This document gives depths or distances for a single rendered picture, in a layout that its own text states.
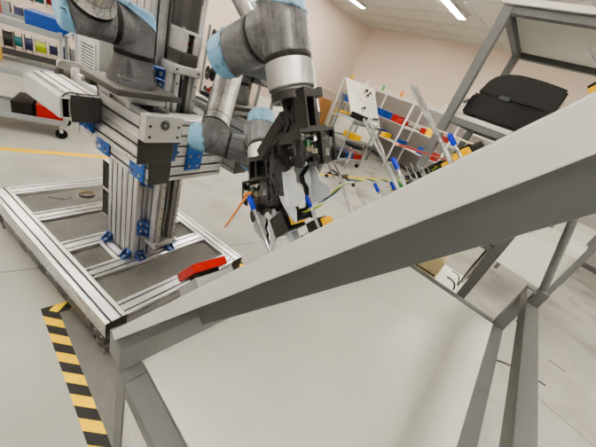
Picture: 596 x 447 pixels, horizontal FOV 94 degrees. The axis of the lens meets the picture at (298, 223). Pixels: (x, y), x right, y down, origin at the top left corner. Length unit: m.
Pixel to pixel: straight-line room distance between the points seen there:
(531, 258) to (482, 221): 3.30
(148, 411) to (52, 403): 0.98
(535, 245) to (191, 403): 3.31
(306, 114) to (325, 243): 0.30
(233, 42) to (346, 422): 0.75
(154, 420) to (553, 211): 0.62
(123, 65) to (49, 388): 1.27
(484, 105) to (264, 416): 1.35
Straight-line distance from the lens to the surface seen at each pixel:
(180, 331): 0.68
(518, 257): 3.58
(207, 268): 0.38
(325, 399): 0.73
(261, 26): 0.51
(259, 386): 0.69
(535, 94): 1.46
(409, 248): 0.29
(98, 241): 1.92
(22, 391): 1.66
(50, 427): 1.56
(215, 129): 0.82
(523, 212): 0.27
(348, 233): 0.15
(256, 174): 0.64
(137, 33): 1.15
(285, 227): 0.53
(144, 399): 0.65
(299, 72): 0.47
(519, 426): 0.70
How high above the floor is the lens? 1.38
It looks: 27 degrees down
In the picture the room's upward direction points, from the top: 21 degrees clockwise
